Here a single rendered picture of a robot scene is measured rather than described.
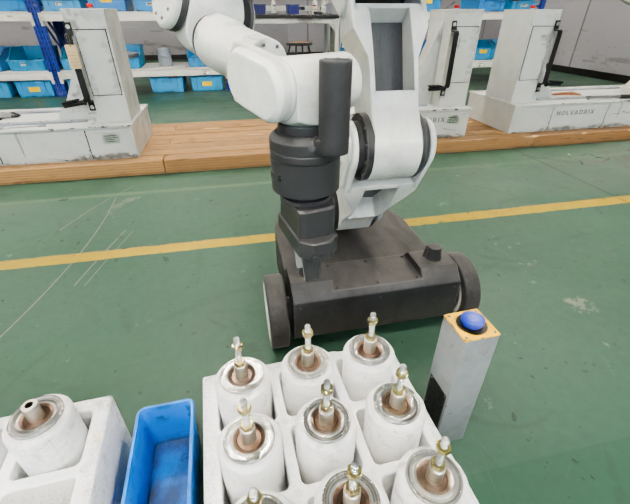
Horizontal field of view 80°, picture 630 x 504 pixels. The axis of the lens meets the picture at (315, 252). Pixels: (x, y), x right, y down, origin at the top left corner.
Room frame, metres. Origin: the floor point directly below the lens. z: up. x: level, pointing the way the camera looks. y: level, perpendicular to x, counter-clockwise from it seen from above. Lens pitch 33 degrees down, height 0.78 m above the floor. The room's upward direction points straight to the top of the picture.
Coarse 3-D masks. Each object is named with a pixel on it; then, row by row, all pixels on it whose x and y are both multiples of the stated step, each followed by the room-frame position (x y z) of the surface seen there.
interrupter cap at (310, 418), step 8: (320, 400) 0.38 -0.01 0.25; (336, 400) 0.38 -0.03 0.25; (312, 408) 0.37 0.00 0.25; (336, 408) 0.37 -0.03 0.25; (344, 408) 0.37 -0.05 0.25; (304, 416) 0.35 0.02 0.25; (312, 416) 0.35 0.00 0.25; (336, 416) 0.35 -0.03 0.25; (344, 416) 0.35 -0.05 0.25; (304, 424) 0.34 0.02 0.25; (312, 424) 0.34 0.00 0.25; (320, 424) 0.34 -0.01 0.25; (336, 424) 0.34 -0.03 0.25; (344, 424) 0.34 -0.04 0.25; (312, 432) 0.33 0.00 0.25; (320, 432) 0.33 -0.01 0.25; (328, 432) 0.33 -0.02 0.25; (336, 432) 0.33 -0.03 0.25; (344, 432) 0.33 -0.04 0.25; (320, 440) 0.31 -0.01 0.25; (328, 440) 0.31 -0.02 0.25; (336, 440) 0.31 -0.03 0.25
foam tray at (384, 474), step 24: (336, 360) 0.53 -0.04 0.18; (336, 384) 0.47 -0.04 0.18; (408, 384) 0.47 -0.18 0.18; (216, 408) 0.42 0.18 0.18; (360, 408) 0.42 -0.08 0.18; (216, 432) 0.37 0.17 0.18; (288, 432) 0.37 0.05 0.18; (360, 432) 0.37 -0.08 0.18; (432, 432) 0.37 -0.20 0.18; (216, 456) 0.33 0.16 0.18; (288, 456) 0.33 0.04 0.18; (360, 456) 0.33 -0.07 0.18; (216, 480) 0.29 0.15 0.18; (288, 480) 0.30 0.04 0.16; (384, 480) 0.30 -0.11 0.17
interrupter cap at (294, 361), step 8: (296, 352) 0.48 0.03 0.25; (320, 352) 0.48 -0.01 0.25; (288, 360) 0.46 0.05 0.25; (296, 360) 0.46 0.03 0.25; (320, 360) 0.46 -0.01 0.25; (328, 360) 0.46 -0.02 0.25; (288, 368) 0.45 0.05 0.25; (296, 368) 0.45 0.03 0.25; (304, 368) 0.45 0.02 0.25; (312, 368) 0.45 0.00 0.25; (320, 368) 0.45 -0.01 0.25; (296, 376) 0.43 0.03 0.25; (304, 376) 0.43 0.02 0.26; (312, 376) 0.43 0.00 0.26
